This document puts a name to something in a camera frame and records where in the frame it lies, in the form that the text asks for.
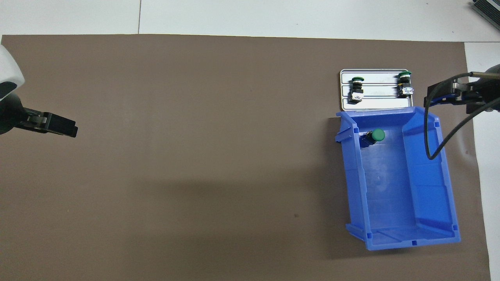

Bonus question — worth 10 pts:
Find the brown paper table mat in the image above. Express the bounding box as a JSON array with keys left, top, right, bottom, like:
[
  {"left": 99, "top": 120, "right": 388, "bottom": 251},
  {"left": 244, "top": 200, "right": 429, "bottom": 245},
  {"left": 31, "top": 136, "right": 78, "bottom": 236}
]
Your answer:
[{"left": 0, "top": 34, "right": 492, "bottom": 281}]

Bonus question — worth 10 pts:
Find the grey ribbed metal device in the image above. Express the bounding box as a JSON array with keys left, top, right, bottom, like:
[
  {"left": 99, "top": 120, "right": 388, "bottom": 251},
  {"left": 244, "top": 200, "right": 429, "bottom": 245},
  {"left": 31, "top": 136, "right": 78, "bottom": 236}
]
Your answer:
[{"left": 471, "top": 0, "right": 500, "bottom": 25}]

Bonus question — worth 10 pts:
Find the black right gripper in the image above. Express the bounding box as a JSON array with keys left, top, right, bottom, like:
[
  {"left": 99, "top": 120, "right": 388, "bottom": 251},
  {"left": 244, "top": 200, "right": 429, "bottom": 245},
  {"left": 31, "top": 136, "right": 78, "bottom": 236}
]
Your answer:
[{"left": 424, "top": 64, "right": 500, "bottom": 114}]

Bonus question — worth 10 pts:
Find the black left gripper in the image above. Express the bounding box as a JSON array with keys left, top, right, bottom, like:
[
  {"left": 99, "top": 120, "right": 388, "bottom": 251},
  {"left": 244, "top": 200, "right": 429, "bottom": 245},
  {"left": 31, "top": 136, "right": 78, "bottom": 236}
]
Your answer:
[{"left": 0, "top": 93, "right": 78, "bottom": 139}]

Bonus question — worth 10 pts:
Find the blue plastic storage bin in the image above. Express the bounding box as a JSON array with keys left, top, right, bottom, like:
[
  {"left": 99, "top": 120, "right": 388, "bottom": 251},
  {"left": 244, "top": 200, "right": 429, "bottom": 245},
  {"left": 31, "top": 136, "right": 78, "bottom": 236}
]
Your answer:
[{"left": 335, "top": 106, "right": 461, "bottom": 251}]

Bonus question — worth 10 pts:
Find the green push button switch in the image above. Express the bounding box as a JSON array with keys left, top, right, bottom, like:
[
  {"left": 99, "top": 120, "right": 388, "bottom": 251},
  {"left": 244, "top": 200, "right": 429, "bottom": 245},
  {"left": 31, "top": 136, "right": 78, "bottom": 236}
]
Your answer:
[
  {"left": 348, "top": 77, "right": 365, "bottom": 104},
  {"left": 359, "top": 129, "right": 386, "bottom": 149},
  {"left": 396, "top": 71, "right": 415, "bottom": 97}
]

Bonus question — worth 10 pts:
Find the silver metal tray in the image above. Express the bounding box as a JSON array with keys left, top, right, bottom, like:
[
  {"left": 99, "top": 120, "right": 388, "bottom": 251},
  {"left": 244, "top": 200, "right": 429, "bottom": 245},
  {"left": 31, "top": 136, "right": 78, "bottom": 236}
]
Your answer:
[{"left": 339, "top": 69, "right": 415, "bottom": 112}]

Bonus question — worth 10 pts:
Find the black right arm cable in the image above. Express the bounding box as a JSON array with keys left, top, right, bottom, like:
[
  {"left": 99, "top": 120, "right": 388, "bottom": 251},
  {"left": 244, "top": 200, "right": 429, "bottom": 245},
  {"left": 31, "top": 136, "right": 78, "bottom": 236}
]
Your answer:
[{"left": 424, "top": 71, "right": 500, "bottom": 160}]

